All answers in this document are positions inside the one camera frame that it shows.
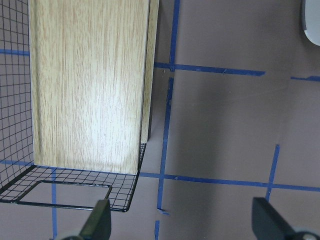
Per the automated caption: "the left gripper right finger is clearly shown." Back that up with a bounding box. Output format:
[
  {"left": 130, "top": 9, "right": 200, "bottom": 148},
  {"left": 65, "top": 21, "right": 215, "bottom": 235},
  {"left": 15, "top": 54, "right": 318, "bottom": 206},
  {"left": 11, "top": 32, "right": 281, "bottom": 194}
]
[{"left": 251, "top": 197, "right": 320, "bottom": 240}]

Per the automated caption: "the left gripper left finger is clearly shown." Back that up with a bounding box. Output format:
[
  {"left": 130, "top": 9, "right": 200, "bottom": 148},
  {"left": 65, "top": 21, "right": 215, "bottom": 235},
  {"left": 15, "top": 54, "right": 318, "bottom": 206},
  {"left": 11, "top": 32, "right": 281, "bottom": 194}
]
[{"left": 58, "top": 199, "right": 112, "bottom": 240}]

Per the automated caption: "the white two-slot toaster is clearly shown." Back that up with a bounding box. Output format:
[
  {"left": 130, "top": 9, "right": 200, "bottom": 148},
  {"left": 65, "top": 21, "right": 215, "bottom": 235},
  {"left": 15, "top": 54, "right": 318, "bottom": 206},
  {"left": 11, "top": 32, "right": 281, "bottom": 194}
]
[{"left": 301, "top": 0, "right": 320, "bottom": 46}]

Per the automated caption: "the black wire basket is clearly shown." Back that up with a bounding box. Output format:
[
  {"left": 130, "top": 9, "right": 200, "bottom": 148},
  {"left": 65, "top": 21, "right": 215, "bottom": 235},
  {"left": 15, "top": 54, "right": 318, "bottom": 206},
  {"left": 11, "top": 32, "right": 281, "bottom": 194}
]
[{"left": 0, "top": 0, "right": 146, "bottom": 212}]

